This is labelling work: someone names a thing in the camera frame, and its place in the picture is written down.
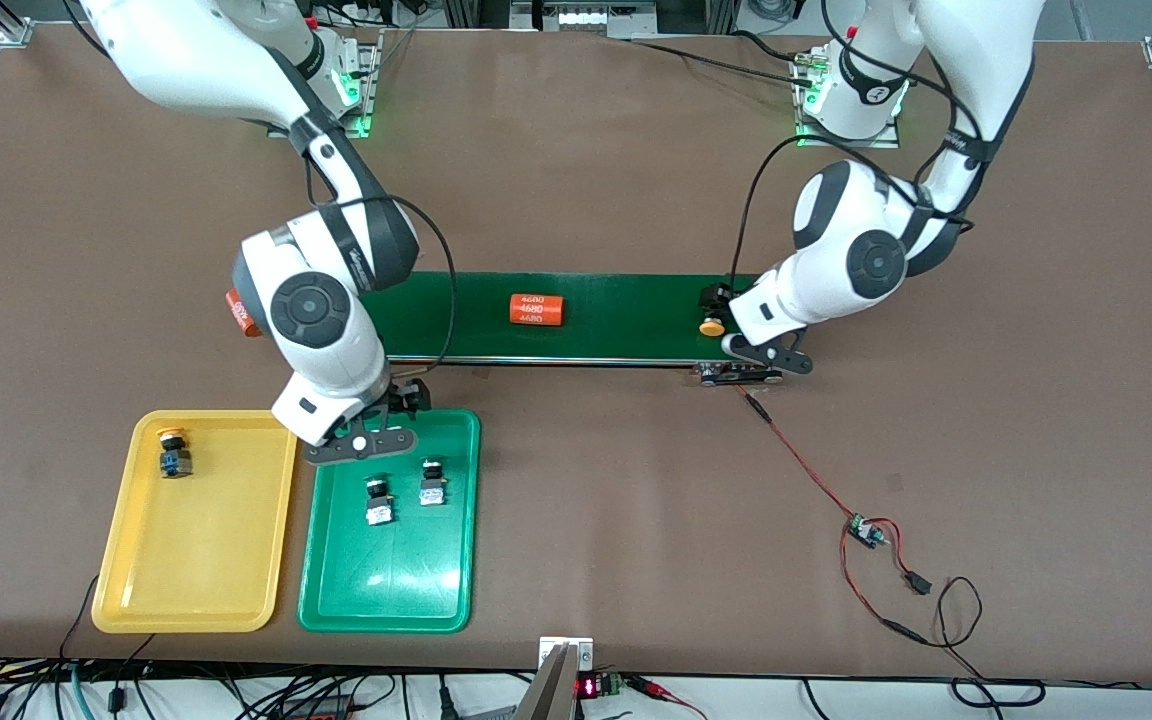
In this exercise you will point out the yellow push button switch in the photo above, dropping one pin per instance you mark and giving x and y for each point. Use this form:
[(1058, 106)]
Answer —
[(711, 325), (176, 462)]

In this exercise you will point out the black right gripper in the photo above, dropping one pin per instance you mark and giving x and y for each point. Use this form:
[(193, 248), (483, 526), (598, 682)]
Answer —
[(410, 396)]

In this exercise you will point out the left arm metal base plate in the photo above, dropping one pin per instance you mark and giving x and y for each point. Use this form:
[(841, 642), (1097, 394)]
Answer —
[(856, 143)]

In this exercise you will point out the small metal table bracket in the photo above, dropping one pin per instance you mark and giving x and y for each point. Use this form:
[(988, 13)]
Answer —
[(581, 650)]

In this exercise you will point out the green plastic tray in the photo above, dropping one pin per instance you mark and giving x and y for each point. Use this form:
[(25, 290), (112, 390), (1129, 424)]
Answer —
[(391, 570)]

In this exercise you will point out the aluminium frame rack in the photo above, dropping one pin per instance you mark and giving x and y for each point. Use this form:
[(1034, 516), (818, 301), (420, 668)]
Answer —
[(586, 15)]

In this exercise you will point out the red digit display module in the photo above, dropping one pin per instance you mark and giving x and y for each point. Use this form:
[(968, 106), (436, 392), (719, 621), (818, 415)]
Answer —
[(591, 687)]

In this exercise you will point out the green push button switch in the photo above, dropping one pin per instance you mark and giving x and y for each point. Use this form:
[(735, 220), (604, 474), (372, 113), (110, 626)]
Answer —
[(433, 485), (378, 503)]

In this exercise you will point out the green conveyor belt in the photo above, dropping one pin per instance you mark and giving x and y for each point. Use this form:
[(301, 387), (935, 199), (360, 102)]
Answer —
[(626, 315)]

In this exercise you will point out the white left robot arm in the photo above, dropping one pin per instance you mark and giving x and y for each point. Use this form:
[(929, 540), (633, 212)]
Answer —
[(866, 260)]

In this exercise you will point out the red clip lead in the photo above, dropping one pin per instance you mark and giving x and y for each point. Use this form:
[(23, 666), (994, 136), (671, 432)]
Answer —
[(661, 688)]

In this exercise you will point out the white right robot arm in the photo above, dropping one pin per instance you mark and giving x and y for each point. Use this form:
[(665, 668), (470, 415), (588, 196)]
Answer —
[(316, 310)]

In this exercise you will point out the grey metal pole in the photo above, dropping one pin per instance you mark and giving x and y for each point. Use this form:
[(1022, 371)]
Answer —
[(546, 695)]

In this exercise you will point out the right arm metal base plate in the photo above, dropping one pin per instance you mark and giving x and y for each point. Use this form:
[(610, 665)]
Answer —
[(372, 80)]

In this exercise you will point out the red black power lead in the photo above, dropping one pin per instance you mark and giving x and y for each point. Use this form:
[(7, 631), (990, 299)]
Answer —
[(921, 583)]

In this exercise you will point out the yellow plastic tray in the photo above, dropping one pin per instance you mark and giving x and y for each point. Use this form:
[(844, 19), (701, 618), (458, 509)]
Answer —
[(206, 540)]

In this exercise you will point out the small controller circuit board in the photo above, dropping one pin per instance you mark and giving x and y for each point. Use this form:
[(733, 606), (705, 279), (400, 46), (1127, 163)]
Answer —
[(866, 530)]

